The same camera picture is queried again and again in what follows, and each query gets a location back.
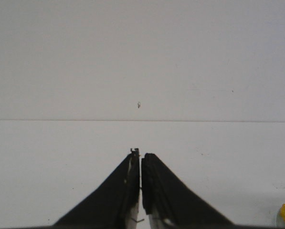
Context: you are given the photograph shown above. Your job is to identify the light blue round plate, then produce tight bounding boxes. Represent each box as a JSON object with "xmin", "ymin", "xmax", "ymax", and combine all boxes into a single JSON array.
[{"xmin": 275, "ymin": 210, "xmax": 285, "ymax": 228}]

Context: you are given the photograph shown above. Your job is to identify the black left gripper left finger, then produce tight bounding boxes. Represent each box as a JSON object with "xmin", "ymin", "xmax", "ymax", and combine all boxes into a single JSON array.
[{"xmin": 55, "ymin": 148, "xmax": 140, "ymax": 225}]

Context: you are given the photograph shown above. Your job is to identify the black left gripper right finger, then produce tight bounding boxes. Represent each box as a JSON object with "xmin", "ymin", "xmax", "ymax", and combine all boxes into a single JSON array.
[{"xmin": 141, "ymin": 153, "xmax": 233, "ymax": 225}]

